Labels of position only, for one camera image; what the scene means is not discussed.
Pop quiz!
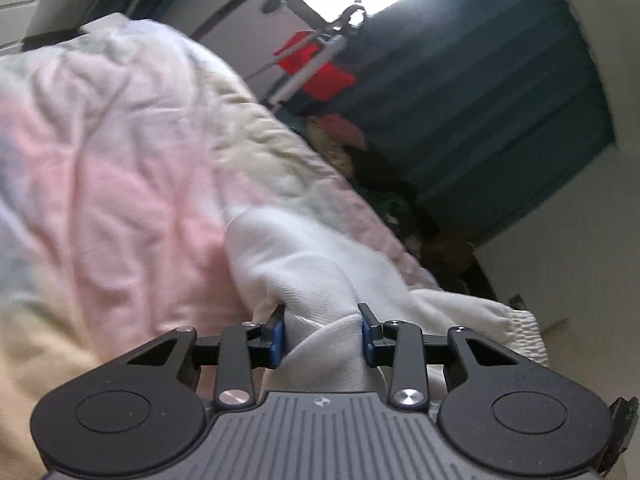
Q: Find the white zip-up garment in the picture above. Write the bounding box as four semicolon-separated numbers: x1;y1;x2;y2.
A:
224;206;548;394

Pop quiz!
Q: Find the pile of dark clothes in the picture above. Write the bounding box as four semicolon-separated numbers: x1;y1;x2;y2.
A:
345;148;498;300

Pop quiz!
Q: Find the pink plush toy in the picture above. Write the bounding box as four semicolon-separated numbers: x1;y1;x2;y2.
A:
305;114;368;179

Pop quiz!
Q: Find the pink pastel bed sheet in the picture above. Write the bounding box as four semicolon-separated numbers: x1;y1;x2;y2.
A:
1;21;435;479

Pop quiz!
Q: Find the dark teal curtain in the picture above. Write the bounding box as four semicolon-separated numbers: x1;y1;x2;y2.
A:
278;0;622;248

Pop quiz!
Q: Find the red cloth on stand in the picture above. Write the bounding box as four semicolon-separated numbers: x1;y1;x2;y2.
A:
267;32;358;106

